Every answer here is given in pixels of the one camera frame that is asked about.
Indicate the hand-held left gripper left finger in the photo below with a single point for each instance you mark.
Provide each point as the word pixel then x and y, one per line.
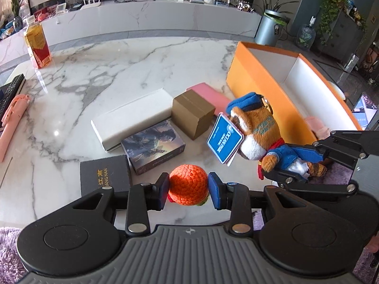
pixel 163 191

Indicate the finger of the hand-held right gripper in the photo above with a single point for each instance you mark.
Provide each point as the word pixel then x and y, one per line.
pixel 340 149
pixel 314 190

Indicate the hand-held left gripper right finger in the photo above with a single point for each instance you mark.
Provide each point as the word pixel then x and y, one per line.
pixel 214 193

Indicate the orange crochet ball toy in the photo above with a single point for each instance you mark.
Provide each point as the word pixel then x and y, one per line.
pixel 188 185

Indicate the small brown cardboard box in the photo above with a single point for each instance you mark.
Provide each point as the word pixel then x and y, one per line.
pixel 192 112

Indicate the orange cardboard box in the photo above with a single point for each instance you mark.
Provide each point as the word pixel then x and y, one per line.
pixel 299 74

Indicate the tablet with lit screen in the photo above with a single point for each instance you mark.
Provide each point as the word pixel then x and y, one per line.
pixel 364 111

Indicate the picture printed card box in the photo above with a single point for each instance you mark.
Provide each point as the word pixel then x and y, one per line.
pixel 152 145

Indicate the white round stool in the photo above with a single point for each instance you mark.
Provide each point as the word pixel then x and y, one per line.
pixel 337 91

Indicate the black box gold lettering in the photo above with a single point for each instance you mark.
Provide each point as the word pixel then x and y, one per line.
pixel 103 174

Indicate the long white box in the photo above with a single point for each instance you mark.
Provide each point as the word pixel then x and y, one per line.
pixel 133 115

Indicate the pink box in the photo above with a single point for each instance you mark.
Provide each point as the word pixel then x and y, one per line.
pixel 207 93

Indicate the grey cabinet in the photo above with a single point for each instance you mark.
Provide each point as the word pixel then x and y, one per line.
pixel 346 35

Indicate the clear water jug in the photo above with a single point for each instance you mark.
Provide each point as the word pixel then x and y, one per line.
pixel 306 37

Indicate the grey trash bin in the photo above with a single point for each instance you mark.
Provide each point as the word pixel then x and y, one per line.
pixel 268 29

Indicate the green hanging plant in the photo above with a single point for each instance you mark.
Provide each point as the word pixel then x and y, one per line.
pixel 331 6

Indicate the purple fluffy rug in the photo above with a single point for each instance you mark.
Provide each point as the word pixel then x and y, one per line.
pixel 9 251

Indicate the pink plastic gadget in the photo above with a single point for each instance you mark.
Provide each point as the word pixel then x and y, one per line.
pixel 11 118

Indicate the panda figurines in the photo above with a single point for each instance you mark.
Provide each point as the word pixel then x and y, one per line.
pixel 245 6

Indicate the white marble tv cabinet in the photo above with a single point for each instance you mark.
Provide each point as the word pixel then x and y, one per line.
pixel 148 14

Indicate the black keyboard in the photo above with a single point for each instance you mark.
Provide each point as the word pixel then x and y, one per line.
pixel 10 93

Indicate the yellow drink bottle red label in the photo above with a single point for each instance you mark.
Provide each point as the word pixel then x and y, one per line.
pixel 37 44

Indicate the small white display device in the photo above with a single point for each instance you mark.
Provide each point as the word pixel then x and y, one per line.
pixel 61 8

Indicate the potted plant in vase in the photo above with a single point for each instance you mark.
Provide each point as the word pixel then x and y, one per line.
pixel 18 11

